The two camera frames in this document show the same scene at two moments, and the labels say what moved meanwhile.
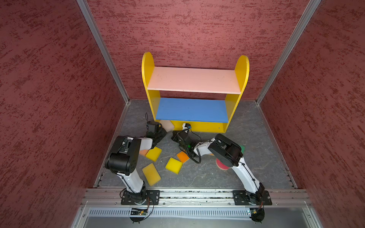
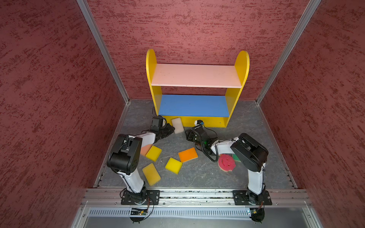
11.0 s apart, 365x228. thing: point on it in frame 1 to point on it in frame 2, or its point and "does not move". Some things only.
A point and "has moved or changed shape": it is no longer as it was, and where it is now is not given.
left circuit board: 139,211 does not move
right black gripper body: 177,139 to 192,137
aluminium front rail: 112,197 does not move
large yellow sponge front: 151,174 does not move
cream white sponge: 167,125 has moved or changed shape
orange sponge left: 183,156 does not move
